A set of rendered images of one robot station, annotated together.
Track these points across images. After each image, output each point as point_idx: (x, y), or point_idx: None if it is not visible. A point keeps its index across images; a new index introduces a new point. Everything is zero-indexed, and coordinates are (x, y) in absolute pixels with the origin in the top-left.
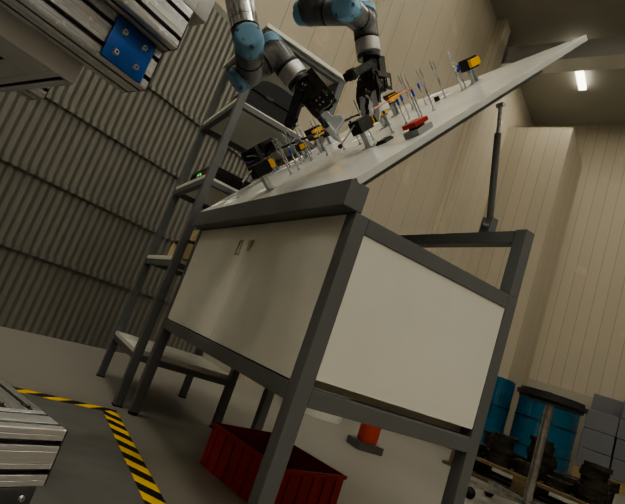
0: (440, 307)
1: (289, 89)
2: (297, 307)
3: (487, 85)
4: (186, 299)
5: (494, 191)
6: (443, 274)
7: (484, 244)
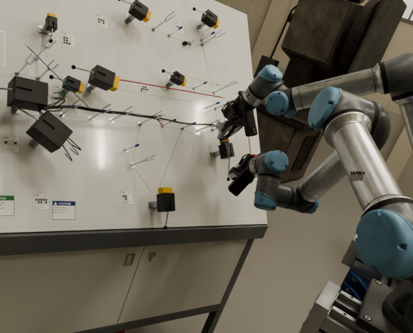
0: None
1: (252, 176)
2: (220, 279)
3: (231, 71)
4: (16, 322)
5: None
6: None
7: None
